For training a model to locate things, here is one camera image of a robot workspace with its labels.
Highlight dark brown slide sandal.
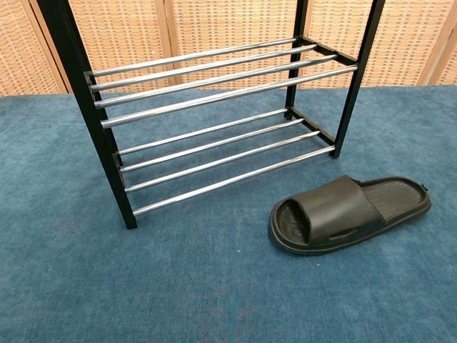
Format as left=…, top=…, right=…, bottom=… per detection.
left=267, top=174, right=433, bottom=257

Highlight woven rattan screen panel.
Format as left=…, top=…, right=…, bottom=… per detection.
left=164, top=0, right=308, bottom=90
left=430, top=21, right=457, bottom=86
left=303, top=0, right=453, bottom=89
left=0, top=0, right=71, bottom=98
left=30, top=0, right=174, bottom=94

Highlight black shoe rack chrome rods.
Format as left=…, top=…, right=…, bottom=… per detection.
left=36, top=0, right=386, bottom=230

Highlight blue carpet mat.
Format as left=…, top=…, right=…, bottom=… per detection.
left=0, top=84, right=457, bottom=343

